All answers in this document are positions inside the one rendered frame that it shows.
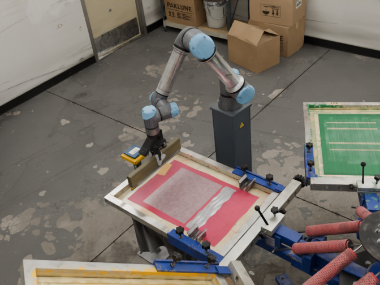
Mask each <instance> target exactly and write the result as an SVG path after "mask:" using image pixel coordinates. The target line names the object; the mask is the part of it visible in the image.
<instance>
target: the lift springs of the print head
mask: <svg viewBox="0 0 380 285"><path fill-rule="evenodd" d="M355 212H356V214H357V215H358V216H359V217H360V218H361V219H362V220H364V219H365V218H366V217H367V216H368V215H370V214H371V212H370V211H369V210H367V209H366V208H364V207H363V206H359V207H356V211H355ZM362 220H359V221H349V222H339V223H329V224H319V225H312V226H307V227H306V229H305V231H298V233H303V232H305V233H306V235H307V236H309V237H311V236H325V235H338V234H351V233H358V232H359V228H360V224H361V222H362ZM356 246H359V247H358V248H356V249H355V250H353V247H356ZM361 247H362V244H353V242H352V241H351V240H350V239H345V240H330V241H314V242H306V243H294V244H293V246H292V248H285V249H275V251H285V250H292V251H293V253H294V254H316V253H341V254H340V255H338V256H337V257H336V258H335V259H333V260H332V261H331V262H330V263H328V264H327V265H326V266H325V267H323V268H322V269H321V270H320V271H319V272H317V273H316V274H314V275H313V276H312V277H311V278H310V279H308V280H307V281H306V282H305V283H303V284H302V285H324V284H325V283H327V282H328V281H329V280H330V279H332V278H333V277H334V276H336V275H337V274H338V273H339V272H341V271H342V270H343V269H344V268H345V267H347V266H348V265H349V264H351V263H352V262H353V261H354V260H355V259H357V254H356V253H355V252H356V251H358V250H359V249H360V248H361ZM379 275H380V272H378V273H377V274H376V275H374V274H373V273H372V272H371V273H370V272H368V273H367V274H365V275H364V276H363V277H362V278H360V279H359V280H358V281H357V282H356V283H354V284H353V285H377V284H378V283H379V282H378V281H379V279H378V278H377V276H379Z"/></svg>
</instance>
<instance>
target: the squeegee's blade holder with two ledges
mask: <svg viewBox="0 0 380 285"><path fill-rule="evenodd" d="M179 152H180V150H177V151H176V152H175V153H173V154H172V155H171V156H169V157H168V159H166V160H165V161H164V162H162V164H161V165H160V166H158V167H156V168H155V169H154V170H153V171H152V172H150V173H149V174H148V175H147V176H146V177H145V178H143V179H142V180H141V181H139V182H138V183H137V185H138V186H139V185H140V184H142V183H143V182H144V181H146V180H147V178H149V177H150V176H151V175H153V174H154V173H155V172H156V171H157V170H159V169H160V168H161V167H162V166H163V165H164V164H166V163H167V162H168V161H169V160H170V159H171V158H173V157H174V156H175V155H177V154H178V153H179Z"/></svg>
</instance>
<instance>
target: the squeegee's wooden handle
mask: <svg viewBox="0 0 380 285"><path fill-rule="evenodd" d="M180 149H181V143H180V138H178V137H176V138H174V139H173V140H172V141H170V142H169V143H168V144H167V147H165V148H163V149H162V150H160V152H162V154H165V155H166V156H165V158H164V159H163V160H162V162H164V161H165V160H166V159H168V157H169V156H171V155H172V154H173V153H175V152H176V151H177V150H180ZM155 155H156V154H154V155H153V156H152V157H150V158H149V159H148V160H147V161H145V162H144V163H143V164H142V165H141V166H139V167H138V168H137V169H136V170H134V171H133V172H132V173H130V174H129V175H128V176H127V180H128V184H129V186H130V187H131V188H134V187H135V186H137V183H138V182H139V181H141V180H142V179H143V178H145V177H146V176H147V175H148V174H149V173H150V172H152V171H153V170H154V169H155V168H156V167H158V166H159V165H158V163H157V159H156V157H155Z"/></svg>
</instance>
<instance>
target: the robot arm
mask: <svg viewBox="0 0 380 285"><path fill-rule="evenodd" d="M173 47H174V49H173V51H172V54H171V56H170V59H169V61H168V63H167V65H166V68H165V70H164V72H163V75H162V77H161V79H160V81H159V84H158V86H157V89H156V91H154V92H152V93H151V94H150V96H149V100H150V102H151V104H152V105H153V106H152V105H150V106H145V107H144V108H143V109H142V118H143V121H144V126H145V132H146V135H147V138H146V140H145V141H144V143H143V145H142V147H141V149H140V150H139V154H141V155H142V156H144V157H146V156H147V155H148V156H149V157H152V156H153V155H154V154H156V155H155V157H156V159H157V163H158V165H159V166H160V165H161V164H162V160H163V159H164V158H165V156H166V155H165V154H162V152H160V150H162V149H163V148H165V147H167V145H165V144H164V142H165V143H166V139H164V138H163V134H162V130H161V129H160V128H159V124H158V122H161V121H163V120H166V119H169V118H173V117H175V116H177V115H178V114H179V109H178V106H177V104H176V103H175V102H172V103H169V102H168V101H167V98H168V96H169V93H170V91H171V88H172V86H173V85H174V82H175V80H176V77H177V75H178V73H179V71H180V69H181V66H182V64H183V62H184V60H185V57H186V55H187V54H189V53H192V55H193V56H194V57H195V58H196V59H197V60H198V61H199V62H201V63H205V64H206V65H207V66H208V67H209V68H210V69H211V70H212V71H213V72H214V74H215V75H216V76H217V77H218V78H219V86H220V97H219V101H218V107H219V108H220V109H221V110H223V111H228V112H232V111H237V110H239V109H241V108H242V107H243V105H244V104H246V103H248V102H250V101H251V100H252V99H253V97H254V94H255V90H254V87H252V86H251V85H250V84H248V82H247V81H246V80H245V79H244V78H243V77H242V76H241V75H239V71H238V70H237V69H234V68H231V67H230V66H229V65H228V64H227V63H226V61H225V60H224V59H223V58H222V57H221V56H220V55H219V54H218V52H217V47H216V46H215V44H214V42H213V40H212V39H211V38H210V37H209V36H208V35H206V34H204V33H203V32H202V31H200V30H199V29H198V28H196V27H186V28H184V29H183V30H182V31H181V32H180V33H179V34H178V36H177V38H176V40H175V42H174V44H173ZM162 140H163V141H162ZM164 145H165V146H164Z"/></svg>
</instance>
